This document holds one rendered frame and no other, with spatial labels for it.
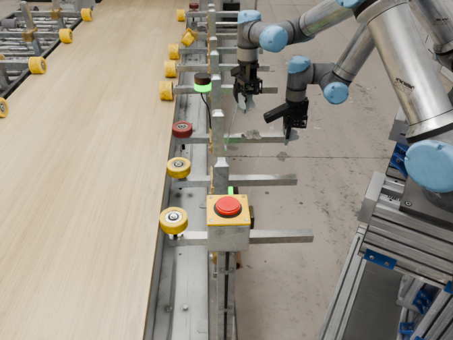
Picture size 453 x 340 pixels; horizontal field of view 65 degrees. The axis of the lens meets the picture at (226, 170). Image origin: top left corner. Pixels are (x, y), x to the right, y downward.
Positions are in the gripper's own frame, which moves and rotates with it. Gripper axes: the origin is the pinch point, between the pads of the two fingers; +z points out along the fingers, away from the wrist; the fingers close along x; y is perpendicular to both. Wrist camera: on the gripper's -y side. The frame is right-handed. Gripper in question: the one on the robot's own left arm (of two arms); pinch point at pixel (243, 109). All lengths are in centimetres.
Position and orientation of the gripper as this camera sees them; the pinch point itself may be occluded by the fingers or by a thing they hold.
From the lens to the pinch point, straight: 138.6
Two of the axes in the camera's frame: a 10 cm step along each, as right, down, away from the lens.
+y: 4.0, 5.3, -7.5
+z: 0.0, 8.1, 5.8
